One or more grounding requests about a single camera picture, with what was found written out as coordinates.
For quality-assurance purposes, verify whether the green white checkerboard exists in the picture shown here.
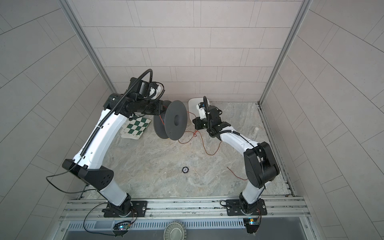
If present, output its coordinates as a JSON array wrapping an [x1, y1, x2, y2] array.
[[120, 117, 152, 140]]

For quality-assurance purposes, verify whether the left circuit board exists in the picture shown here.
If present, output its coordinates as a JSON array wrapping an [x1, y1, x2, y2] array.
[[113, 221, 132, 231]]

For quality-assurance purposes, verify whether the grey cable spool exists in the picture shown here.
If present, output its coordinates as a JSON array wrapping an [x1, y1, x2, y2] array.
[[153, 100, 188, 141]]

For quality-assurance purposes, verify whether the right circuit board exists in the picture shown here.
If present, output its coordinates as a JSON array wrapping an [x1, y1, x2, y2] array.
[[243, 218, 260, 230]]

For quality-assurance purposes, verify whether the circuit board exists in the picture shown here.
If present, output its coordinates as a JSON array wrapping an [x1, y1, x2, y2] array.
[[113, 221, 132, 231], [243, 218, 260, 230]]

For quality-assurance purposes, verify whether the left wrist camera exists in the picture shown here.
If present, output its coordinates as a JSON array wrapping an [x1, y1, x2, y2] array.
[[128, 80, 165, 101]]

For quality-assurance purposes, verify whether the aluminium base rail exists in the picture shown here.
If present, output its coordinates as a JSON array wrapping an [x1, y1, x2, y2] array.
[[59, 196, 311, 221]]

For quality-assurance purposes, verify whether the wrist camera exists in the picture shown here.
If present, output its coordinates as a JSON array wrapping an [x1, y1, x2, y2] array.
[[128, 80, 165, 101], [197, 102, 210, 120]]

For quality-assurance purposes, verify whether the centre poker chip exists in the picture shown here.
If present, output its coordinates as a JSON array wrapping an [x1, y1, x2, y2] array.
[[182, 167, 189, 174]]

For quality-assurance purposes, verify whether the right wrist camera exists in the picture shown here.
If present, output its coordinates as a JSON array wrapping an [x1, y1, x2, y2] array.
[[197, 102, 210, 120]]

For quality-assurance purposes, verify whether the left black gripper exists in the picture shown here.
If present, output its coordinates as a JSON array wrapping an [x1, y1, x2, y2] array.
[[134, 99, 167, 115]]

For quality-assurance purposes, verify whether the round grey vent disc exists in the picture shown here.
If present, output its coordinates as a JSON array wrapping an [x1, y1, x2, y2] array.
[[164, 221, 187, 240]]

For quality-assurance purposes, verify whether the red cable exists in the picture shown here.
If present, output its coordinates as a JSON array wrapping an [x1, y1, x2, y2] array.
[[158, 111, 249, 181]]

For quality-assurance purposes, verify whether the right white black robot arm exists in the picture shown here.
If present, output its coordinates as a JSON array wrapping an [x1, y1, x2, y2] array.
[[193, 97, 280, 216]]

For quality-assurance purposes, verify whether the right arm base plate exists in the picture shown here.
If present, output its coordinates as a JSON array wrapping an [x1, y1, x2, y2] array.
[[225, 199, 268, 216]]

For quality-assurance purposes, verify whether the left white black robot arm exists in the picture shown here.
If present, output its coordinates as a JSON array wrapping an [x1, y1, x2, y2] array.
[[62, 69, 165, 217]]

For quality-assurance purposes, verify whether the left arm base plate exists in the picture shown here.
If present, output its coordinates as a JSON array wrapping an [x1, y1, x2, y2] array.
[[102, 200, 148, 218]]

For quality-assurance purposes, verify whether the white plastic tray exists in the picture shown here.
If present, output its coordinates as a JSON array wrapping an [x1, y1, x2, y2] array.
[[188, 98, 205, 121]]

